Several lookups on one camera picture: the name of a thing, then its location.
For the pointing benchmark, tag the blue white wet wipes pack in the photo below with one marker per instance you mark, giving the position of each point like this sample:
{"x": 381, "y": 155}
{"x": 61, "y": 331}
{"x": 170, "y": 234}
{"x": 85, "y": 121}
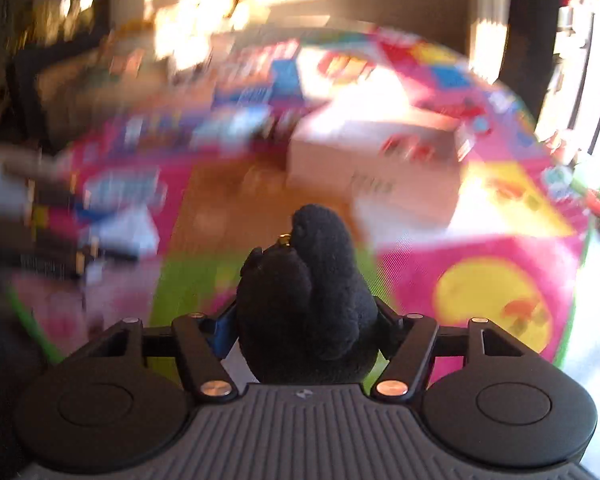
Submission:
{"x": 117, "y": 189}

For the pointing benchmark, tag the colourful cartoon play mat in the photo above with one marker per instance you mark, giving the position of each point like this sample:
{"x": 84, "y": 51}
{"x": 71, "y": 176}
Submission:
{"x": 510, "y": 253}

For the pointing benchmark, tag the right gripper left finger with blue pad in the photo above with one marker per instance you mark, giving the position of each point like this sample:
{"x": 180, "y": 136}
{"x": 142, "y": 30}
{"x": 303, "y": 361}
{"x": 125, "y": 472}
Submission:
{"x": 201, "y": 343}

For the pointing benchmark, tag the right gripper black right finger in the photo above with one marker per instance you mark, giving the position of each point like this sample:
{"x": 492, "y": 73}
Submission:
{"x": 407, "y": 343}

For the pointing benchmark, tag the black plush bear toy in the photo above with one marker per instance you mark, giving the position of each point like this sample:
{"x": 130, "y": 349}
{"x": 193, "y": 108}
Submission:
{"x": 304, "y": 313}

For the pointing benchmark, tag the pink cardboard box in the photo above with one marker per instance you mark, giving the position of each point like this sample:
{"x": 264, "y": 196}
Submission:
{"x": 404, "y": 157}

